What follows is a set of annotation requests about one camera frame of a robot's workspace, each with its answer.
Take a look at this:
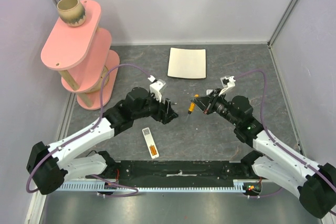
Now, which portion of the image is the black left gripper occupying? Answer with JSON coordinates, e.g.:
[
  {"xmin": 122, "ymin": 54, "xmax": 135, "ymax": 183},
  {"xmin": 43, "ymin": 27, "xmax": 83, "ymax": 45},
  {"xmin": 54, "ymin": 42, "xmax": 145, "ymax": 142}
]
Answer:
[{"xmin": 133, "ymin": 90, "xmax": 178, "ymax": 124}]

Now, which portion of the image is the black remote control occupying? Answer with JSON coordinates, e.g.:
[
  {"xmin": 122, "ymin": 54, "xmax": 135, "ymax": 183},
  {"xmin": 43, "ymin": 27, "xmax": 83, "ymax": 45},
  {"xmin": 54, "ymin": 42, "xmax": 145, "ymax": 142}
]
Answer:
[{"xmin": 161, "ymin": 99, "xmax": 178, "ymax": 124}]

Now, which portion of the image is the orange handle screwdriver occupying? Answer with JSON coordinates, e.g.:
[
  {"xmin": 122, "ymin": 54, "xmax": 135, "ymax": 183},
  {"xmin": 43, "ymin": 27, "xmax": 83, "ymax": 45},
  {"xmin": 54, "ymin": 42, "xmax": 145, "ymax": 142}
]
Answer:
[{"xmin": 186, "ymin": 102, "xmax": 196, "ymax": 120}]

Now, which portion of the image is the white remote control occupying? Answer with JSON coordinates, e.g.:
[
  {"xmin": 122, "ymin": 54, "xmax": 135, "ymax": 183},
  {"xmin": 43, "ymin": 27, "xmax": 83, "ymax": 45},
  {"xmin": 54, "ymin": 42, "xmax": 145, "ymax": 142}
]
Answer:
[{"xmin": 142, "ymin": 127, "xmax": 160, "ymax": 159}]

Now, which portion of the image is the orange battery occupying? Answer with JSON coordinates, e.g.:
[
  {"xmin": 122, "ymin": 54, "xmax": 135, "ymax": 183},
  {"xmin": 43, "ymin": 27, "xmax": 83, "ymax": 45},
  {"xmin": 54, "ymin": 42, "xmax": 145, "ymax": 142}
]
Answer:
[
  {"xmin": 150, "ymin": 145, "xmax": 158, "ymax": 156},
  {"xmin": 150, "ymin": 145, "xmax": 156, "ymax": 156}
]

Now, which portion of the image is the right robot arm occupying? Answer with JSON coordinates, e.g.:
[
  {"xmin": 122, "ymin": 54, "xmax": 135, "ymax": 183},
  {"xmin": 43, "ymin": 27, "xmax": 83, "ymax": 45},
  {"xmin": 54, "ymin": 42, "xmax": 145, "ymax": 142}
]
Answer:
[{"xmin": 191, "ymin": 89, "xmax": 335, "ymax": 219}]

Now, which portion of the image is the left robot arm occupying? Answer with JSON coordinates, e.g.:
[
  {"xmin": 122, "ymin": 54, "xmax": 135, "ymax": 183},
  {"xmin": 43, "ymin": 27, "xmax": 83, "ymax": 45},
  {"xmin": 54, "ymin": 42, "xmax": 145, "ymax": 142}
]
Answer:
[{"xmin": 26, "ymin": 87, "xmax": 178, "ymax": 195}]

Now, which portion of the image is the small white box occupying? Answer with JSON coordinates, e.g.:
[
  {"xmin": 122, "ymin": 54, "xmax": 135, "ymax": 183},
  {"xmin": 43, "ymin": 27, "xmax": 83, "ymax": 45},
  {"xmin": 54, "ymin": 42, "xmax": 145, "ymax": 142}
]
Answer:
[{"xmin": 206, "ymin": 89, "xmax": 214, "ymax": 96}]

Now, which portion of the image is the white square plate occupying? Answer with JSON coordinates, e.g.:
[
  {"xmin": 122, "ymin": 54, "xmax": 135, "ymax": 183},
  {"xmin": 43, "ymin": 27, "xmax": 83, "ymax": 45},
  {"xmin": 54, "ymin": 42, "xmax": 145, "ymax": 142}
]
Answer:
[{"xmin": 167, "ymin": 48, "xmax": 206, "ymax": 79}]

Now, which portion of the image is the beige cup on lower shelf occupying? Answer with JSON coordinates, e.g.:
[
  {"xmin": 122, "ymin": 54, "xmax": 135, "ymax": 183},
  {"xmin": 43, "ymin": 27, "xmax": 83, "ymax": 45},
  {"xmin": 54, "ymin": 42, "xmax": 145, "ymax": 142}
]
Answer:
[{"xmin": 91, "ymin": 66, "xmax": 109, "ymax": 92}]

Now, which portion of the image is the pink three tier shelf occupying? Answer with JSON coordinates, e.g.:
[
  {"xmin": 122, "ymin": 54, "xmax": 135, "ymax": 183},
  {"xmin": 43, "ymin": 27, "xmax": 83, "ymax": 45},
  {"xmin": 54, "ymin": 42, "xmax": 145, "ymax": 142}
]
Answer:
[{"xmin": 40, "ymin": 0, "xmax": 120, "ymax": 110}]

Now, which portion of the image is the beige ceramic mug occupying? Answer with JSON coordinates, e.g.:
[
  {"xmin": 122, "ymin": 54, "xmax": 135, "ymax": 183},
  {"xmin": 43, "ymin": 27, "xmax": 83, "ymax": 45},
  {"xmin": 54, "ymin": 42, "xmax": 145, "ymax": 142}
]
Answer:
[{"xmin": 57, "ymin": 0, "xmax": 86, "ymax": 27}]

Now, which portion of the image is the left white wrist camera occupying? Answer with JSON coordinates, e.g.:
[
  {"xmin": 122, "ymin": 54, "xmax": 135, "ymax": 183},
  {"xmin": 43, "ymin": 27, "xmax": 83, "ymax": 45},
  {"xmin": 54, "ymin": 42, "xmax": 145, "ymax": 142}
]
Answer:
[{"xmin": 148, "ymin": 75, "xmax": 166, "ymax": 102}]

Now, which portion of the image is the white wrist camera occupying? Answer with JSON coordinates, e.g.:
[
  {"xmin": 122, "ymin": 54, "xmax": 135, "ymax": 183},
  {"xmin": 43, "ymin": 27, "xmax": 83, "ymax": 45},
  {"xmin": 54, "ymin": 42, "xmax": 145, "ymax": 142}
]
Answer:
[
  {"xmin": 219, "ymin": 76, "xmax": 236, "ymax": 96},
  {"xmin": 148, "ymin": 75, "xmax": 166, "ymax": 102}
]

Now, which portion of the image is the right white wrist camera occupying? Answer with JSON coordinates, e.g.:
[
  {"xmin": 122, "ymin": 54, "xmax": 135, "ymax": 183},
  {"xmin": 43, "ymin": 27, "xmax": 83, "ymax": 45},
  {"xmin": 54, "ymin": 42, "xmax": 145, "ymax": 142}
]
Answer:
[{"xmin": 219, "ymin": 76, "xmax": 236, "ymax": 96}]

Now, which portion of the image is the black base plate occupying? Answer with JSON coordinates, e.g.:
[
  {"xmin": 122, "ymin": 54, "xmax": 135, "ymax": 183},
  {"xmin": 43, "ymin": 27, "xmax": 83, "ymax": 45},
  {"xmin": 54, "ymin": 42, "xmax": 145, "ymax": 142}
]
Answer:
[{"xmin": 85, "ymin": 159, "xmax": 274, "ymax": 189}]

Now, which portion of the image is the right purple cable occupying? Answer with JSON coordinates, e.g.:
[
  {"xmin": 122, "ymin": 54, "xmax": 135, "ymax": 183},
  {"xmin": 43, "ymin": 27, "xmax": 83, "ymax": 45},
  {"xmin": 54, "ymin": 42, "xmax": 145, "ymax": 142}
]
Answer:
[{"xmin": 235, "ymin": 69, "xmax": 336, "ymax": 200}]

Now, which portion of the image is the purple cable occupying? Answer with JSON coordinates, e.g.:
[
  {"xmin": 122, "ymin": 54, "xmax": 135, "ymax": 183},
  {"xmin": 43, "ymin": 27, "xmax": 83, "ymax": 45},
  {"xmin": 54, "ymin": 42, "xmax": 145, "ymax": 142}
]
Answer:
[
  {"xmin": 235, "ymin": 69, "xmax": 336, "ymax": 200},
  {"xmin": 25, "ymin": 63, "xmax": 157, "ymax": 198}
]

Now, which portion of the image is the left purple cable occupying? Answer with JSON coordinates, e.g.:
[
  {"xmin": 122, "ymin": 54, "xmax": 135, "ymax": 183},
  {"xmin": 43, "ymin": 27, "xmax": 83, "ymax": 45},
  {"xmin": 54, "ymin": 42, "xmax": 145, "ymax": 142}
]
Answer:
[{"xmin": 25, "ymin": 63, "xmax": 157, "ymax": 198}]

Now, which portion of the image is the light blue cable duct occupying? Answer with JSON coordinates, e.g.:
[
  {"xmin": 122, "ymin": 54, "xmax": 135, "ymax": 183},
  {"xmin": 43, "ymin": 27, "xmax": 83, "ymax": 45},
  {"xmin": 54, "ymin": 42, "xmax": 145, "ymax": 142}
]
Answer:
[{"xmin": 56, "ymin": 179, "xmax": 247, "ymax": 193}]

